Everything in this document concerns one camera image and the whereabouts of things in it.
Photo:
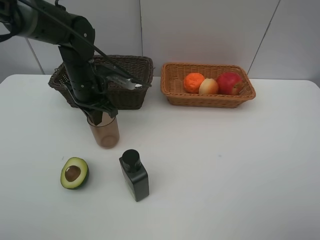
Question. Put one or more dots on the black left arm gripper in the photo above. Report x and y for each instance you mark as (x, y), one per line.
(90, 101)

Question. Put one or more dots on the brown transparent cup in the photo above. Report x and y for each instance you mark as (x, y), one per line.
(106, 133)

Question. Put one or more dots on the avocado half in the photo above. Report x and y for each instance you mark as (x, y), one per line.
(74, 174)

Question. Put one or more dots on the black rectangular bottle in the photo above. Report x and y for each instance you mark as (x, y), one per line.
(135, 174)

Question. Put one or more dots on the orange mandarin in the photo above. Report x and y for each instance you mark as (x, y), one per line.
(192, 82)

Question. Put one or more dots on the round bread bun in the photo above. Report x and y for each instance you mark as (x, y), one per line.
(209, 87)

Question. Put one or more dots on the red apple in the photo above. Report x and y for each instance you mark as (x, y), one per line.
(229, 83)

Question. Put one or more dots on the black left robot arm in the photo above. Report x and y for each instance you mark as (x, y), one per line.
(74, 35)

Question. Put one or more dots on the dark brown wicker basket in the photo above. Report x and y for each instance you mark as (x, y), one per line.
(139, 66)

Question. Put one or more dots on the tan wicker basket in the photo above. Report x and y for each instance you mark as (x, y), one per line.
(172, 85)

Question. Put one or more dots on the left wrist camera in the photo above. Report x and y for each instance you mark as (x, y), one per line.
(110, 73)

